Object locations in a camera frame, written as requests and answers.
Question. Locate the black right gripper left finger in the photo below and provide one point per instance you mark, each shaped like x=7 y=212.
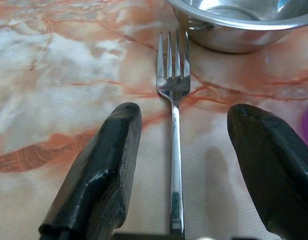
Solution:
x=103 y=170

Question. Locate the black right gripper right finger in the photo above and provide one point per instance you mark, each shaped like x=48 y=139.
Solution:
x=271 y=170

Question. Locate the silver metal fork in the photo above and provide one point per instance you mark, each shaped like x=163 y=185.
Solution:
x=176 y=140

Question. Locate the stainless steel bowl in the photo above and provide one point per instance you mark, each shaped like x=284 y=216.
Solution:
x=243 y=27

